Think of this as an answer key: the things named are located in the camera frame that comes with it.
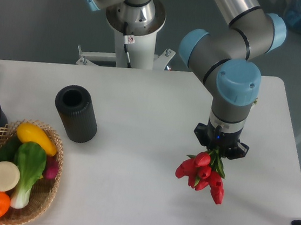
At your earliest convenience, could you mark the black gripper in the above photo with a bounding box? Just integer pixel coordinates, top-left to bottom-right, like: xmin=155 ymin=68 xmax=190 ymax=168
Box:
xmin=193 ymin=123 xmax=249 ymax=159

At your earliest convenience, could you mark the red tulip bouquet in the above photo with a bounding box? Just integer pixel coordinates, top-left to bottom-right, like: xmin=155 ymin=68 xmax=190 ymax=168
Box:
xmin=175 ymin=149 xmax=225 ymax=205

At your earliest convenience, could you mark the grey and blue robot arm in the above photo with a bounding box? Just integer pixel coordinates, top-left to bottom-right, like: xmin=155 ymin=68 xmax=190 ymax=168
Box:
xmin=85 ymin=0 xmax=287 ymax=160

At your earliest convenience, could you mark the black ribbed vase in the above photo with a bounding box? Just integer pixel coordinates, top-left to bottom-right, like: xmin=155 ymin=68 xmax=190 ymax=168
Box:
xmin=55 ymin=85 xmax=97 ymax=143

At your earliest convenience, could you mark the purple radish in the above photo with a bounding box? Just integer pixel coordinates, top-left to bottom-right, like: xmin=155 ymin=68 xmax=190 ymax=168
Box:
xmin=42 ymin=156 xmax=59 ymax=180

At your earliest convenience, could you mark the woven wicker basket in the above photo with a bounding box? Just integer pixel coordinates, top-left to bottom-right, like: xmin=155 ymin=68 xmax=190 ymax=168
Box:
xmin=0 ymin=119 xmax=64 ymax=225

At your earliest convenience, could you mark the green bok choy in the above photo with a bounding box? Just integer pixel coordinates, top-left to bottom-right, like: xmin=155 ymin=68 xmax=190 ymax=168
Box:
xmin=10 ymin=142 xmax=46 ymax=209

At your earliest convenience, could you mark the yellow squash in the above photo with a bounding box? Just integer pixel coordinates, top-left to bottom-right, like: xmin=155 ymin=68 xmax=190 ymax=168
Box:
xmin=16 ymin=122 xmax=57 ymax=156

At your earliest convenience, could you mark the dark green cucumber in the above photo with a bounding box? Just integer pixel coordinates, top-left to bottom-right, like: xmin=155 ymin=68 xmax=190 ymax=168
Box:
xmin=0 ymin=134 xmax=22 ymax=162

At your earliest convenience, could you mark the cream round bun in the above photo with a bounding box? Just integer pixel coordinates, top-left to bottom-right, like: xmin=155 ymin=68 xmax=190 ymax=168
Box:
xmin=0 ymin=161 xmax=20 ymax=192

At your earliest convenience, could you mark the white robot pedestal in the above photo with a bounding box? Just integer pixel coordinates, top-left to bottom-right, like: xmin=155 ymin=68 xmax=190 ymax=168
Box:
xmin=77 ymin=0 xmax=176 ymax=70

